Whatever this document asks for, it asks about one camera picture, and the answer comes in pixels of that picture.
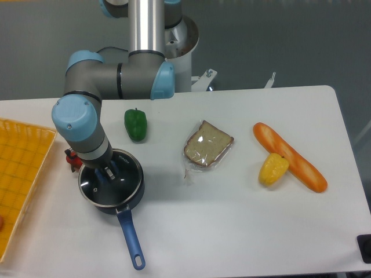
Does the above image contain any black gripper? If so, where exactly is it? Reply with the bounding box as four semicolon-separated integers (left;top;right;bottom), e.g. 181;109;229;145
80;141;119;180

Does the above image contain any blue saucepan with handle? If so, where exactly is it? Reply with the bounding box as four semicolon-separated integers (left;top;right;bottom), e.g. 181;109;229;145
78;149;146;270

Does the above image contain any glass lid blue knob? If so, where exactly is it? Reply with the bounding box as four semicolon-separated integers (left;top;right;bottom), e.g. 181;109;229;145
78;149;144;209

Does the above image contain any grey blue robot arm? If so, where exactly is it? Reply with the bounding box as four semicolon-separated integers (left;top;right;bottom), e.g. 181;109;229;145
52;1;182;177

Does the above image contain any red bell pepper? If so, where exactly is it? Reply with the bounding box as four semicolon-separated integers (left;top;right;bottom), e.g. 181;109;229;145
64;148;82;173

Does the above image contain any green bell pepper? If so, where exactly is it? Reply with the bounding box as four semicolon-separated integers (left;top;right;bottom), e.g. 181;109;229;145
124;108;147;142

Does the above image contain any yellow woven basket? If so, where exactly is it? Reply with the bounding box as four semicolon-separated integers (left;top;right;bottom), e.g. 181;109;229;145
1;118;57;262

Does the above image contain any wrapped brown bread slice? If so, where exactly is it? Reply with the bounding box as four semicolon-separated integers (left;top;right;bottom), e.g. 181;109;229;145
182;120;235;185

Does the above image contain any yellow bell pepper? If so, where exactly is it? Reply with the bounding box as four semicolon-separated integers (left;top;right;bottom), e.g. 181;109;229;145
258;153;289;186

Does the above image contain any orange baguette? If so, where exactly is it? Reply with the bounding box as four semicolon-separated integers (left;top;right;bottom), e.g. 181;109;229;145
253;122;328;193

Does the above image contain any black device at table edge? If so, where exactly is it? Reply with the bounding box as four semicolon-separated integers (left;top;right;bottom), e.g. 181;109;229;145
357;234;371;264

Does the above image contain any black cable on floor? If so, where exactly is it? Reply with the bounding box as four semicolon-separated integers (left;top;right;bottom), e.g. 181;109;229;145
95;46;130;56

